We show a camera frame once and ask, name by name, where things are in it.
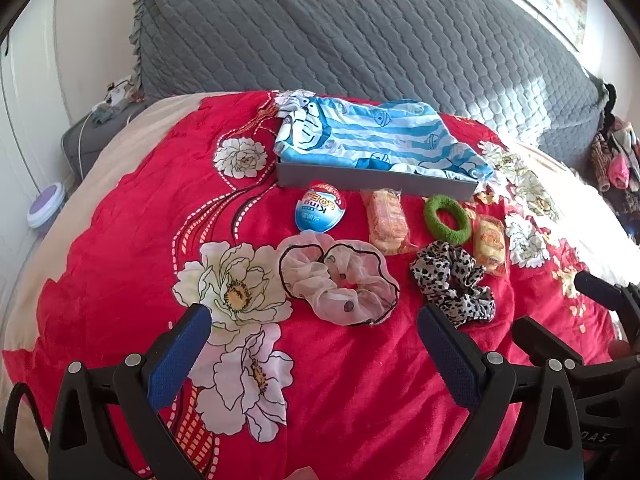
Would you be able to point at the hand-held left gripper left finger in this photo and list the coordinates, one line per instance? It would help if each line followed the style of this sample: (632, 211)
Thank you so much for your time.
(175, 360)

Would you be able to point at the white sheer scrunchie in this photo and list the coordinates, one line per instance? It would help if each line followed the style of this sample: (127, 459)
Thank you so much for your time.
(305, 270)

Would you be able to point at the grey quilted cover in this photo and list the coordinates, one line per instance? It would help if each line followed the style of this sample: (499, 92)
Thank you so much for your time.
(350, 35)

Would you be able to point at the red floral blanket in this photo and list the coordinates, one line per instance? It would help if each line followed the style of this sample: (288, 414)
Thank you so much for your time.
(125, 210)

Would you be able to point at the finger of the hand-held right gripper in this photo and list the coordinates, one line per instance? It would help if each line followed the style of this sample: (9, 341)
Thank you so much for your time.
(540, 337)
(597, 287)

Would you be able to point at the blue striped cartoon cloth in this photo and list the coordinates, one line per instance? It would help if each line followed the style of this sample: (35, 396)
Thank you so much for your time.
(370, 135)

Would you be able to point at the red blue toy egg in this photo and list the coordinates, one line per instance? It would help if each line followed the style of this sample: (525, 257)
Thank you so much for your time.
(320, 207)

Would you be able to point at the grey bedside stand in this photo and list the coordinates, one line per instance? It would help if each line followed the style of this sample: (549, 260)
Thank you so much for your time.
(90, 140)

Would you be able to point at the yellow snack packet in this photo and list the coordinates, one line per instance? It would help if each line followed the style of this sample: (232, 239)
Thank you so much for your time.
(489, 242)

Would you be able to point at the white container purple lid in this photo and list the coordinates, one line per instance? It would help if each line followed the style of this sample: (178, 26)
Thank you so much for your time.
(47, 205)

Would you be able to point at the pile of clothes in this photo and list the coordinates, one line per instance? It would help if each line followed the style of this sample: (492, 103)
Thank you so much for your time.
(617, 160)

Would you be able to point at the grey cardboard box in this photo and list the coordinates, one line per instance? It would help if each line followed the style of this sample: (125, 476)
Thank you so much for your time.
(350, 180)

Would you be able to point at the white floral bag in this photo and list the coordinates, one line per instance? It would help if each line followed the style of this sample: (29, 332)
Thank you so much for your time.
(117, 92)

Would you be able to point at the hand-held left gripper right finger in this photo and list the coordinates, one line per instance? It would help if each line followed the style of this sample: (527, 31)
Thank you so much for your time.
(450, 355)

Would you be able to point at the green hair scrunchie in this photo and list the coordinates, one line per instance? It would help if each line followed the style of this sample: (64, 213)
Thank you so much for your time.
(431, 215)

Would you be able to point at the leopard print scrunchie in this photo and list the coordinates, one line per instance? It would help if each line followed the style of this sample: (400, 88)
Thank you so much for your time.
(435, 265)

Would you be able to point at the orange snack packet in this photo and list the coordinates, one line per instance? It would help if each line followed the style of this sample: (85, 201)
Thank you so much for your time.
(387, 222)

